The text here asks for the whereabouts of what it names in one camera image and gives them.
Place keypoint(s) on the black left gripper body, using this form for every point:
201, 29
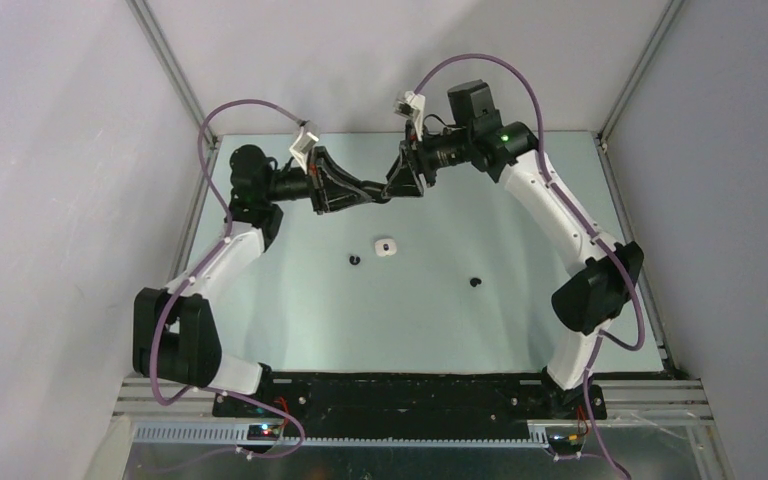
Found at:
315, 181

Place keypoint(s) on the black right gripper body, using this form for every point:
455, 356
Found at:
431, 154

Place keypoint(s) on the black cylindrical cap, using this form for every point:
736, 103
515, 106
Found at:
376, 192

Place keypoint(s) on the white earbud charging case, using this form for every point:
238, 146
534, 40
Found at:
385, 247

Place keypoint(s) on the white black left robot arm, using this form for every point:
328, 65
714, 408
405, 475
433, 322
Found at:
175, 336

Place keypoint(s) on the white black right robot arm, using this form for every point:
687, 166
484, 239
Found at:
603, 272

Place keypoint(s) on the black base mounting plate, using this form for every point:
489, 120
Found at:
421, 407

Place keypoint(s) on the left controller board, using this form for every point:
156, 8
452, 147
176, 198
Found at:
264, 432

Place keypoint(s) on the controller board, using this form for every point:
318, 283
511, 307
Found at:
567, 441
264, 432

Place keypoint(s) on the right controller board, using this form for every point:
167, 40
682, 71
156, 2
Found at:
567, 441

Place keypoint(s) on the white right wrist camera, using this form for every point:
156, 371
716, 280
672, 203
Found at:
411, 105

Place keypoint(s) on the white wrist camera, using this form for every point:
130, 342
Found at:
411, 105
302, 146

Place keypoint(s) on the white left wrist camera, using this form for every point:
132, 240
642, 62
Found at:
302, 146

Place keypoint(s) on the aluminium frame post left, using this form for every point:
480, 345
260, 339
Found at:
165, 55

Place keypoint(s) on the aluminium frame post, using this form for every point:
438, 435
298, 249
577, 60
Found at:
165, 55
640, 67

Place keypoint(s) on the aluminium front rail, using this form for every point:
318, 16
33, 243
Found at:
645, 403

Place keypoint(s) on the aluminium frame post right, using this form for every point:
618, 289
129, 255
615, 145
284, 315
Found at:
640, 67

